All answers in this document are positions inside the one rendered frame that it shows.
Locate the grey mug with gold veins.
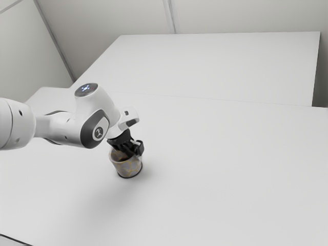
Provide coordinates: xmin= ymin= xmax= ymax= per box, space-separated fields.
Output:
xmin=108 ymin=148 xmax=144 ymax=179

